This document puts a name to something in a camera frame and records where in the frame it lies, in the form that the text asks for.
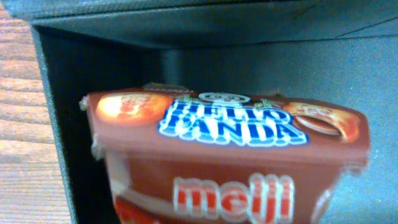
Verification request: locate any black open gift box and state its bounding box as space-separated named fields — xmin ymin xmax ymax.
xmin=3 ymin=0 xmax=397 ymax=223

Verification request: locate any red Hello Panda box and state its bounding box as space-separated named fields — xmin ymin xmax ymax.
xmin=79 ymin=83 xmax=370 ymax=223

